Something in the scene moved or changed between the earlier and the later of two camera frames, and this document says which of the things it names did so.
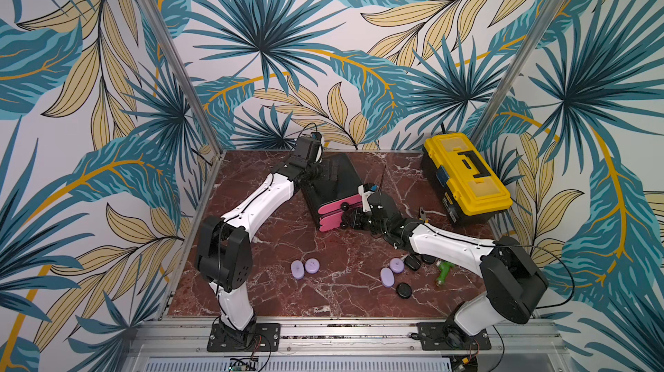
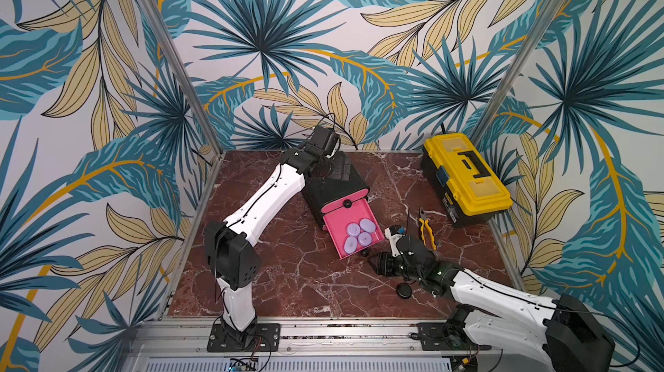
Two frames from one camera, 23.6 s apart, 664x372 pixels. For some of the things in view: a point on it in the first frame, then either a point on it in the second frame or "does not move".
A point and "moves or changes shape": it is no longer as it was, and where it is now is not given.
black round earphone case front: (404, 290) does not move
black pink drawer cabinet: (335, 191) moves or changes shape
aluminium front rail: (511, 337) does not move
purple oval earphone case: (297, 269) -> (350, 245)
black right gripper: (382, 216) -> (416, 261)
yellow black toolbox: (467, 189) does not move
